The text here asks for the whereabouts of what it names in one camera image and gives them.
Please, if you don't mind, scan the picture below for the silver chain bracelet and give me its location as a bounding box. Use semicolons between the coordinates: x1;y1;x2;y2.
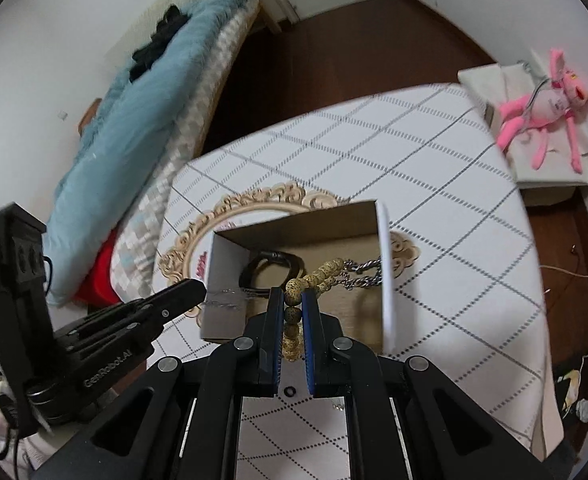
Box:
339;255;385;292

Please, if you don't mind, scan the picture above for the cardboard box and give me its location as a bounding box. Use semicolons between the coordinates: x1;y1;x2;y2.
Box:
199;199;393;357

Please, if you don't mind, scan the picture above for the thin white cable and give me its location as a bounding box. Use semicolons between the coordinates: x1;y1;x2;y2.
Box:
539;245;588;282

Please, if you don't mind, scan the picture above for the thin silver chain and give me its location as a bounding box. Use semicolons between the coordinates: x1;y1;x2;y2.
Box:
204;287;247;312

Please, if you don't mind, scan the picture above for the red cloth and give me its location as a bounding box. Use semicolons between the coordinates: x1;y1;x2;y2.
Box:
72;239;123;307

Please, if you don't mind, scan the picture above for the black leather bracelet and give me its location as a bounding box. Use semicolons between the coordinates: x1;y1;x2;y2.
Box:
240;251;306;297

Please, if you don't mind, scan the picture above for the ornate gold framed mirror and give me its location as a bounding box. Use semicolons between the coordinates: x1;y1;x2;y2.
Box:
158;182;419;319

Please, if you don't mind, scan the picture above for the black cloth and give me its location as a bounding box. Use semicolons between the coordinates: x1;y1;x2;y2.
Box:
128;4;191;84

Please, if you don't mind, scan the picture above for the pink plush toy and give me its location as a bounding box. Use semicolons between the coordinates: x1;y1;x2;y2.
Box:
496;49;588;174

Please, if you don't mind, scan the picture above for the wooden bead bracelet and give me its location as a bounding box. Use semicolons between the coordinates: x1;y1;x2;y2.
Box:
281;257;347;362

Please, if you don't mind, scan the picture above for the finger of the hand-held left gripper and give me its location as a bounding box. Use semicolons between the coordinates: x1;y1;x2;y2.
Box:
54;278;208;347

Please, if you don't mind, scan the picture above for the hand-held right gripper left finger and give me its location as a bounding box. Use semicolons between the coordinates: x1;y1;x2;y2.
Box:
34;287;285;480

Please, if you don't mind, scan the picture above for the white checked tablecloth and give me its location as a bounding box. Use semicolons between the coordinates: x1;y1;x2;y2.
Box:
153;82;551;480

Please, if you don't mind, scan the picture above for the fluffy blue blanket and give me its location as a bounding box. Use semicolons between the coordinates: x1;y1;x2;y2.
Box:
41;0;265;307

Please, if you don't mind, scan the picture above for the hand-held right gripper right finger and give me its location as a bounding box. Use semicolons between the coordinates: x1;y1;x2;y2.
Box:
301;290;551;480

